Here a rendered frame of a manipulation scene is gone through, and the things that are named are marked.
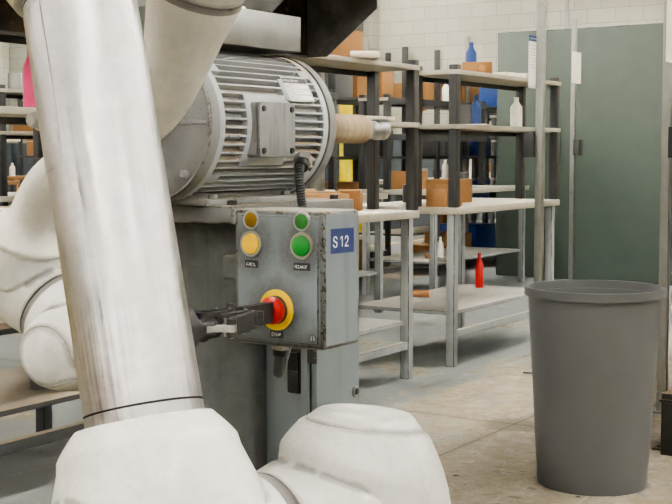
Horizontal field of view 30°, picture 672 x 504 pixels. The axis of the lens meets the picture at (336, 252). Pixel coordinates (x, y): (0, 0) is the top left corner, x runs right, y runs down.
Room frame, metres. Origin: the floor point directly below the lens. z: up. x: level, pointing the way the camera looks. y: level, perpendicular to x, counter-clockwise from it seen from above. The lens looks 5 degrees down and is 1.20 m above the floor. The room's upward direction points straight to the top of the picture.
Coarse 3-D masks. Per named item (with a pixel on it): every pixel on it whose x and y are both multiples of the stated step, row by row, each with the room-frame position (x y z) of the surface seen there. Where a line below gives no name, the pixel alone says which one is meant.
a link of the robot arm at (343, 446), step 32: (320, 416) 1.08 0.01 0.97; (352, 416) 1.07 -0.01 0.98; (384, 416) 1.08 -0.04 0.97; (288, 448) 1.07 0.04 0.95; (320, 448) 1.05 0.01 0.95; (352, 448) 1.04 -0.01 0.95; (384, 448) 1.05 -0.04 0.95; (416, 448) 1.07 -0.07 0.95; (288, 480) 1.04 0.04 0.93; (320, 480) 1.03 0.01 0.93; (352, 480) 1.03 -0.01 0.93; (384, 480) 1.03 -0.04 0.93; (416, 480) 1.05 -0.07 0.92
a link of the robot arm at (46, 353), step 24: (48, 288) 1.49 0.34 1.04; (24, 312) 1.49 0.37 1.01; (48, 312) 1.44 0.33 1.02; (24, 336) 1.43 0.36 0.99; (48, 336) 1.41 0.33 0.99; (24, 360) 1.43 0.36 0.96; (48, 360) 1.41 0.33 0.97; (72, 360) 1.41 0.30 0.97; (48, 384) 1.42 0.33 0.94; (72, 384) 1.43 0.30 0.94
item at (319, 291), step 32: (288, 224) 1.80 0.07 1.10; (320, 224) 1.78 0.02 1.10; (352, 224) 1.84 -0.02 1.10; (256, 256) 1.84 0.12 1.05; (288, 256) 1.80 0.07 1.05; (320, 256) 1.78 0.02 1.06; (352, 256) 1.84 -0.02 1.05; (256, 288) 1.84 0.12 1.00; (288, 288) 1.80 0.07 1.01; (320, 288) 1.78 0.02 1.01; (352, 288) 1.84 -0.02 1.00; (288, 320) 1.80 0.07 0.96; (320, 320) 1.78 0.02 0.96; (352, 320) 1.84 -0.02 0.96; (288, 352) 1.92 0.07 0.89
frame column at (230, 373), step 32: (192, 224) 2.10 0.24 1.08; (224, 224) 2.07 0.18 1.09; (192, 256) 2.12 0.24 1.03; (192, 288) 2.12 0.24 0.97; (224, 288) 2.08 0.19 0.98; (224, 352) 2.09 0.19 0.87; (256, 352) 2.06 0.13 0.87; (224, 384) 2.09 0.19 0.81; (256, 384) 2.06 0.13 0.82; (224, 416) 2.09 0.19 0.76; (256, 416) 2.06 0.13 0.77; (256, 448) 2.06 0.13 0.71
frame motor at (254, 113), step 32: (224, 64) 2.04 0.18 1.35; (256, 64) 2.11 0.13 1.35; (288, 64) 2.21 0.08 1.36; (224, 96) 1.98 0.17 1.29; (256, 96) 2.03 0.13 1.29; (288, 96) 2.11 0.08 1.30; (320, 96) 2.19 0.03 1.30; (192, 128) 1.92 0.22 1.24; (224, 128) 1.95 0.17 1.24; (256, 128) 2.01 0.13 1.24; (288, 128) 2.07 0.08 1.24; (320, 128) 2.18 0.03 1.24; (192, 160) 1.93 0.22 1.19; (224, 160) 1.97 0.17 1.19; (256, 160) 2.04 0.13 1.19; (288, 160) 2.12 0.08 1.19; (320, 160) 2.20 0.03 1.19; (192, 192) 1.98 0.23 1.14; (224, 192) 2.07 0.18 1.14; (256, 192) 2.14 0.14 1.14; (288, 192) 2.18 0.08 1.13
